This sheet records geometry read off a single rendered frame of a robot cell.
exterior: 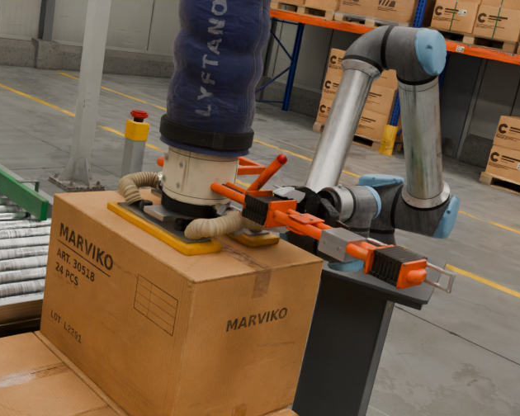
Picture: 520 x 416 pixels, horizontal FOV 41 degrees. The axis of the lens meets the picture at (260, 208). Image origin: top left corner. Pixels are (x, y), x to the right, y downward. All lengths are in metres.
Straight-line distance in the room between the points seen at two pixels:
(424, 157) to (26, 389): 1.26
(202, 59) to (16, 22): 10.41
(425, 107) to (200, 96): 0.71
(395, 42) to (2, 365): 1.30
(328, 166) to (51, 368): 0.88
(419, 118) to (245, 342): 0.83
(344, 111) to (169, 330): 0.77
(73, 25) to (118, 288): 10.93
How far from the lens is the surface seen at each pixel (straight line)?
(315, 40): 12.12
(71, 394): 1.76
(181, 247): 1.55
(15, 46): 11.79
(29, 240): 2.67
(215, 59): 1.56
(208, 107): 1.57
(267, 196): 1.57
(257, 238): 1.67
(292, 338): 1.71
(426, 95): 1.98
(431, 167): 2.14
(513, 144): 8.94
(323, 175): 1.84
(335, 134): 1.87
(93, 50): 5.21
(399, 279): 1.28
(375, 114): 9.81
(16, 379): 1.81
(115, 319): 1.67
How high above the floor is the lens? 1.48
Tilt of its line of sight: 15 degrees down
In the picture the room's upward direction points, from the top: 11 degrees clockwise
